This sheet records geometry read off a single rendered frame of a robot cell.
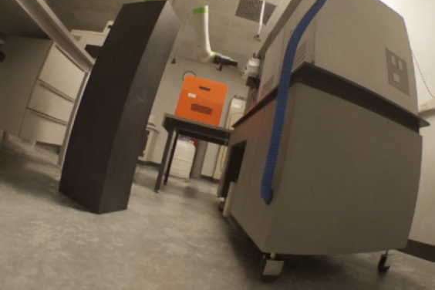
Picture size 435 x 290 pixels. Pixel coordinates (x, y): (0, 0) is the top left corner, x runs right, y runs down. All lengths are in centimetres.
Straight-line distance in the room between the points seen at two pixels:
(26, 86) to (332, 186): 161
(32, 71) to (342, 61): 163
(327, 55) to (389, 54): 43
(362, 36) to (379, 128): 43
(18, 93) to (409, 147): 211
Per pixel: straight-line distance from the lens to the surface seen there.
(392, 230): 107
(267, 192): 69
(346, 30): 104
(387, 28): 134
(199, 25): 170
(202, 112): 201
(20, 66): 161
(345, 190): 80
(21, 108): 147
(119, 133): 102
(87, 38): 272
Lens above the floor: 36
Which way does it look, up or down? 10 degrees up
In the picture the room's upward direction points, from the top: 14 degrees clockwise
